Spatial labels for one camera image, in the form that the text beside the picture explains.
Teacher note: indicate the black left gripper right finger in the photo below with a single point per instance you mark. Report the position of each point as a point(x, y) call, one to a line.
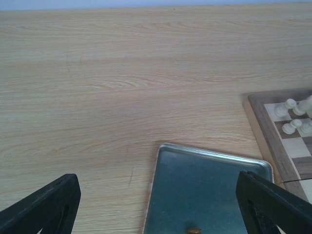
point(268, 209)

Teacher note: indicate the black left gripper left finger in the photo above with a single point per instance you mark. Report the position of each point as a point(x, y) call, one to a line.
point(50, 210)

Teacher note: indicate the wooden chess board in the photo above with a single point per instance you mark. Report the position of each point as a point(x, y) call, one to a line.
point(289, 155)

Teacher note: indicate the metal tin tray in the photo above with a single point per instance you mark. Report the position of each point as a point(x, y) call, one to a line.
point(195, 189)

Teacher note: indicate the dark chess piece in tin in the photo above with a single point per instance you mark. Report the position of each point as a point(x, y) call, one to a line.
point(194, 231)

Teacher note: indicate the white chess pawn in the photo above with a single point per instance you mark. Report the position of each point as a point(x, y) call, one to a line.
point(292, 126)

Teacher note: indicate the white chess rook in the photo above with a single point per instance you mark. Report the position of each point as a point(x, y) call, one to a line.
point(282, 109)

